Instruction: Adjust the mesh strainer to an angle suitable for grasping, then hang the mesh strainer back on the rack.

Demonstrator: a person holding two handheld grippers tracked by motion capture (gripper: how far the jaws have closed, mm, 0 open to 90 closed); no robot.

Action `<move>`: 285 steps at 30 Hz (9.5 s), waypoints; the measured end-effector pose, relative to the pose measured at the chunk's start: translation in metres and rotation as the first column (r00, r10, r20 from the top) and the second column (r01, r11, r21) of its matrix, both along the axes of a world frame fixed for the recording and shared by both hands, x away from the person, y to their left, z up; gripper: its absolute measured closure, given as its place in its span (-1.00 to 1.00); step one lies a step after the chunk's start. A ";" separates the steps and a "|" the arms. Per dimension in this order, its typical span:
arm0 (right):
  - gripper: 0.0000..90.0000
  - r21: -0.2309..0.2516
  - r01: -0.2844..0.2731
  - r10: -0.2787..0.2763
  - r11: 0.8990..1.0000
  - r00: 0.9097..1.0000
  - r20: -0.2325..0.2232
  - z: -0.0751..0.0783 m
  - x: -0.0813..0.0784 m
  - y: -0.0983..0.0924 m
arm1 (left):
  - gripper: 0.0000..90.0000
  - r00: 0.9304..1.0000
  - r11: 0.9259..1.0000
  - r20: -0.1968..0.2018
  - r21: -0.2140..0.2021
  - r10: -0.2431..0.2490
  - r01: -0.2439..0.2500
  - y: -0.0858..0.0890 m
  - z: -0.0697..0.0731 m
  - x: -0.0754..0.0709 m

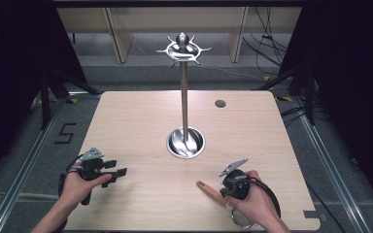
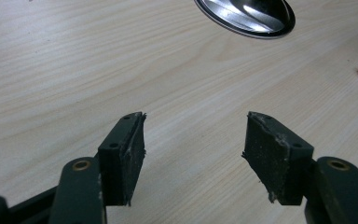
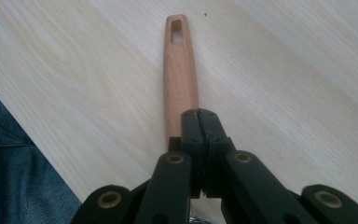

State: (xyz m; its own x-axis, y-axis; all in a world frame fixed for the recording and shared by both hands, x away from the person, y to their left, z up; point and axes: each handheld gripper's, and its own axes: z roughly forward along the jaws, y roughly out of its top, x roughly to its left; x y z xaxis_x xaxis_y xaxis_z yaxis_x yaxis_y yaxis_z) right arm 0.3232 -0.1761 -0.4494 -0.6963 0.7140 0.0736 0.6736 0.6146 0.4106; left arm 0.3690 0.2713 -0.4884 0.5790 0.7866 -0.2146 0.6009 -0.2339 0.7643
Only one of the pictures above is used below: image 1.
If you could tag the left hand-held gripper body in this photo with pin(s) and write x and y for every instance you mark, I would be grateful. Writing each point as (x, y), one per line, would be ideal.
(90, 168)

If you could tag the person's left hand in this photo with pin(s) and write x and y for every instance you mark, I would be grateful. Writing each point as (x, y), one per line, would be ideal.
(77, 187)

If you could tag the person's right hand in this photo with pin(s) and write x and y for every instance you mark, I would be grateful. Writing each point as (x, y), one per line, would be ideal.
(257, 202)

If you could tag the stainless steel utensil rack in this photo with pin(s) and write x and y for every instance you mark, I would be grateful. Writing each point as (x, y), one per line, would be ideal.
(184, 97)

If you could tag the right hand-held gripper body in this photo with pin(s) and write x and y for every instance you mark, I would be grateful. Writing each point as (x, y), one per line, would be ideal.
(237, 186)

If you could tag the light wooden shelf unit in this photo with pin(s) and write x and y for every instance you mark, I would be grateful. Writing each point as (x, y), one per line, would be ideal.
(123, 42)

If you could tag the black curtain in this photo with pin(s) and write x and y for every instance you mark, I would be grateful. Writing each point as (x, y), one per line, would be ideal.
(353, 64)
(6, 64)

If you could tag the black metal stand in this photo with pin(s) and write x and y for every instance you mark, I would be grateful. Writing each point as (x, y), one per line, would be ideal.
(45, 103)
(310, 97)

